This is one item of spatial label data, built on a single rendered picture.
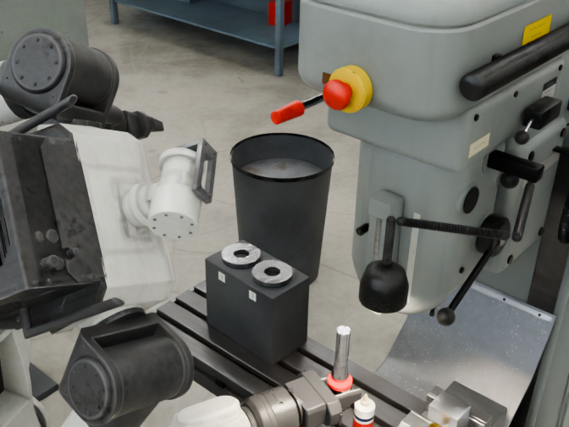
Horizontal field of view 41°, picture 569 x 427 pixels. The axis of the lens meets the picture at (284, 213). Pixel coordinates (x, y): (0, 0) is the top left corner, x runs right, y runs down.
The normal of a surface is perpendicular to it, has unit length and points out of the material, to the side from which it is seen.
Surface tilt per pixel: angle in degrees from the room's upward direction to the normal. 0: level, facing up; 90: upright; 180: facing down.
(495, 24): 90
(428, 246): 90
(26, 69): 61
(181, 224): 115
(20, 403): 5
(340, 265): 0
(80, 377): 70
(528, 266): 90
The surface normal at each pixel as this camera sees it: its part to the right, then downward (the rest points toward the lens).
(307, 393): 0.03, -0.87
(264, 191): -0.37, 0.52
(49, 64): -0.25, 0.00
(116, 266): 0.81, -0.31
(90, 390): -0.60, 0.06
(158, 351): 0.50, -0.75
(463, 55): 0.54, 0.43
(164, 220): -0.04, 0.82
